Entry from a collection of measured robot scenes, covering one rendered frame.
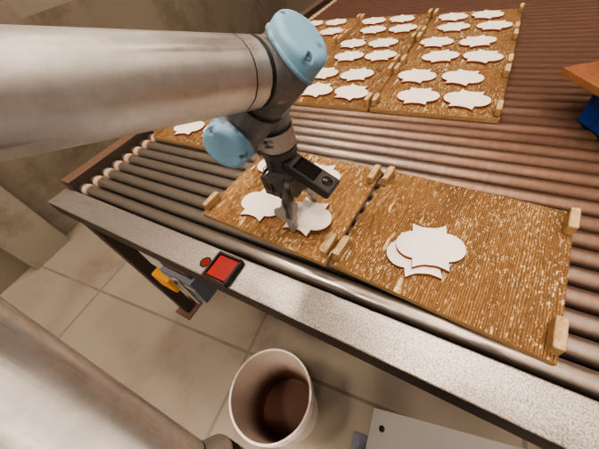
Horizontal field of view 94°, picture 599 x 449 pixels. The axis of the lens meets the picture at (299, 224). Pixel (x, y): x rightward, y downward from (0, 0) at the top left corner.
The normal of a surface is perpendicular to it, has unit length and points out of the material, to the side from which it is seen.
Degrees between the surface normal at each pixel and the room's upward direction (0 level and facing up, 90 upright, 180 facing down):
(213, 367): 0
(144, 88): 90
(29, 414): 47
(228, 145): 90
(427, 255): 0
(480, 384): 0
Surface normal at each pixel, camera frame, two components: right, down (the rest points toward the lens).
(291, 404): -0.18, -0.65
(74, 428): 0.63, -0.43
